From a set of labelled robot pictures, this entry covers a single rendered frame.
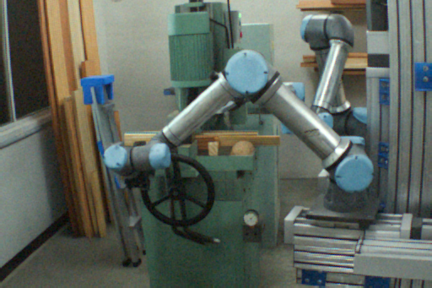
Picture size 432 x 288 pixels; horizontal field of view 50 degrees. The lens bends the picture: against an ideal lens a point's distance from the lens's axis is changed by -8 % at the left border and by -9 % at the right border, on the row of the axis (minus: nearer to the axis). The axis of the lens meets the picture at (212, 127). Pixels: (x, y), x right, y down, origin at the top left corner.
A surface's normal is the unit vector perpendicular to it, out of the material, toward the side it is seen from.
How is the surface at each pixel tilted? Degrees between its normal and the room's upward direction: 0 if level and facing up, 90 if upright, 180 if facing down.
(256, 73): 85
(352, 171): 95
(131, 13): 90
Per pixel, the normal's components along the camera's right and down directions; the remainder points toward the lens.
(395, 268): -0.42, 0.21
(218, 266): -0.19, 0.21
